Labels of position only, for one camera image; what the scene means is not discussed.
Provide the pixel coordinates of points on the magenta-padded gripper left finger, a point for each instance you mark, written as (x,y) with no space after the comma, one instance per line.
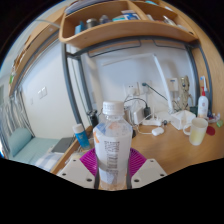
(75,171)

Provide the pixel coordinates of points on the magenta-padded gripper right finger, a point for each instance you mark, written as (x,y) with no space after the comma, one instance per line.
(149,171)

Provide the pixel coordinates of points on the clear white-capped drink bottle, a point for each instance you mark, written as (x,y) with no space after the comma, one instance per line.
(112,143)

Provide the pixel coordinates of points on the grey laptop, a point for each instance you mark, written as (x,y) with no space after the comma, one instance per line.
(63,145)

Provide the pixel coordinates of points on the small blue white-capped bottle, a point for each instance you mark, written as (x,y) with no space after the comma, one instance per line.
(81,136)

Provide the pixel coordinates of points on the small white oval case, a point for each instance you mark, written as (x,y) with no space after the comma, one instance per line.
(157,131)

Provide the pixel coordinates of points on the white power strip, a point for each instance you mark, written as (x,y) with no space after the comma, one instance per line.
(152,122)

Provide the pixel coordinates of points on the black power adapter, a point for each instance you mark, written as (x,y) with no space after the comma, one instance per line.
(147,112)

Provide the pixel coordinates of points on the white tissue box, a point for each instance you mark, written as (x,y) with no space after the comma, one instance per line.
(181,119)

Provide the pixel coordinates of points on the pale yellow white mug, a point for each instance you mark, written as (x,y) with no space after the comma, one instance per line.
(197,131)

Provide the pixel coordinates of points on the pale green pillow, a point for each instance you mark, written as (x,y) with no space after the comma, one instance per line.
(20,140)

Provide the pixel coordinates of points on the flat round red coaster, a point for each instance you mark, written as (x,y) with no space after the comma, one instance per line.
(210,130)

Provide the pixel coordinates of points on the white red-nozzle squeeze bottle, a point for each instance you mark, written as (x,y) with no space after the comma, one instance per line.
(202,105)

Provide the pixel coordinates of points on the brown tree figurine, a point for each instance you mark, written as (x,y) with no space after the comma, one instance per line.
(185,90)

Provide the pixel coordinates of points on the white desk lamp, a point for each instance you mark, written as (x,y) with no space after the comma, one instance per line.
(163,83)

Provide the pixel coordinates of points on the white electric toothbrush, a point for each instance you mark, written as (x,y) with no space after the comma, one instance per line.
(203,83)

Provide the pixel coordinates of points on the wooden shelf unit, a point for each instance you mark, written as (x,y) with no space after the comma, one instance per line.
(126,26)

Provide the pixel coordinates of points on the white wall socket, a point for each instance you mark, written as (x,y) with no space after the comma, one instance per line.
(132,89)

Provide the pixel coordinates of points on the white wall switch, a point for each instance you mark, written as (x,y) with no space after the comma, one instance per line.
(42,92)

